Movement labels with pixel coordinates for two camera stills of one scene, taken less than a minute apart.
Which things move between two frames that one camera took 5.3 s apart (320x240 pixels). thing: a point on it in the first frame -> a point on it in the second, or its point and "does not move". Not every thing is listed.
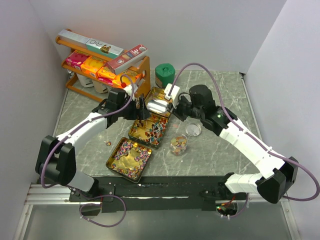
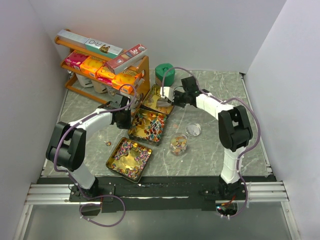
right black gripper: (176, 111) -> (175, 93)
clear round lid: (193, 129) does not move
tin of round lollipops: (150, 132) does not move
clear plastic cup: (178, 143) does not move
